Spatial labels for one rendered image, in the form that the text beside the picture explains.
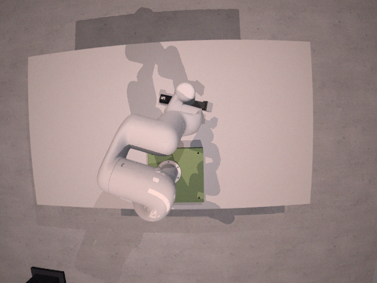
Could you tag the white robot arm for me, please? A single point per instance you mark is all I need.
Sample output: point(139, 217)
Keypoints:
point(153, 187)

